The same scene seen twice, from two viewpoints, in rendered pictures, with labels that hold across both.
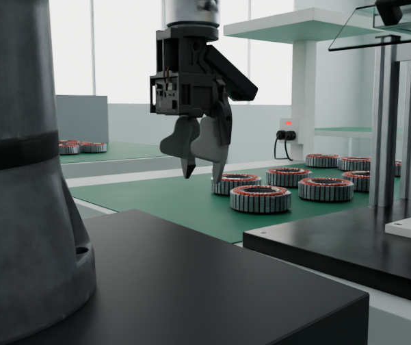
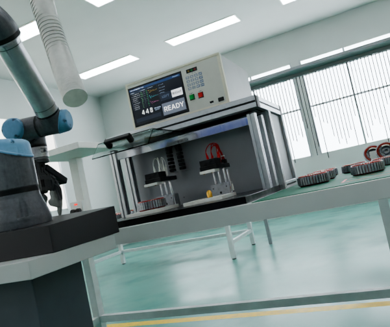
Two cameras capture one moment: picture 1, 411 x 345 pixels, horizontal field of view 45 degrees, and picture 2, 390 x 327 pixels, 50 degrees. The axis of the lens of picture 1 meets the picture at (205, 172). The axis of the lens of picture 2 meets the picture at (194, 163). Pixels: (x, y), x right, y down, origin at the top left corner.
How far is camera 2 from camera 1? 0.93 m
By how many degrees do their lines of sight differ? 30
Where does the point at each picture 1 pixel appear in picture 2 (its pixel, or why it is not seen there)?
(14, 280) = (43, 210)
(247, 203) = not seen: hidden behind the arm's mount
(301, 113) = (82, 198)
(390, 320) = (128, 229)
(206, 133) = (52, 196)
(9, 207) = (37, 197)
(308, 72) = (80, 174)
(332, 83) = (95, 186)
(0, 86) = (32, 174)
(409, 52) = (122, 156)
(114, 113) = not seen: outside the picture
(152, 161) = not seen: outside the picture
